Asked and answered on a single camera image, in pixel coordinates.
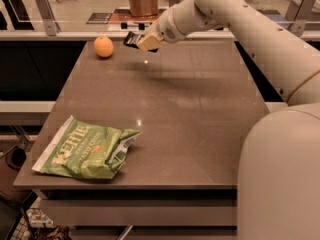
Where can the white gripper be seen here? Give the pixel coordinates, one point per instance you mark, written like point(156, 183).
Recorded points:
point(165, 31)

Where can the black rxbar chocolate bar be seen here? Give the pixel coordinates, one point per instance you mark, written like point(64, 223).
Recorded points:
point(132, 39)

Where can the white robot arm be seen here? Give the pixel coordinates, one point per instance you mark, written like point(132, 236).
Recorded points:
point(278, 182)

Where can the orange fruit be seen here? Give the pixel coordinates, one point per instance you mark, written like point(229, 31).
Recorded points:
point(103, 47)

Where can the green kettle chips bag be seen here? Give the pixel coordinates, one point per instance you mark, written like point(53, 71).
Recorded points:
point(86, 151)

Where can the black round bin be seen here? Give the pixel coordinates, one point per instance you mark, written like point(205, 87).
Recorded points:
point(16, 158)

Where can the grey table drawer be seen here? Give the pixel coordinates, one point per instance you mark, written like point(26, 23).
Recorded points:
point(141, 212)

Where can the left metal glass bracket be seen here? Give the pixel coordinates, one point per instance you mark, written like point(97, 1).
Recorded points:
point(50, 24)

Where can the right metal glass bracket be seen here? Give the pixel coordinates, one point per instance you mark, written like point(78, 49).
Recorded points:
point(298, 24)

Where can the wire basket with items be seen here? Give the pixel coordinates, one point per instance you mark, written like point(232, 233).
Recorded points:
point(36, 225)

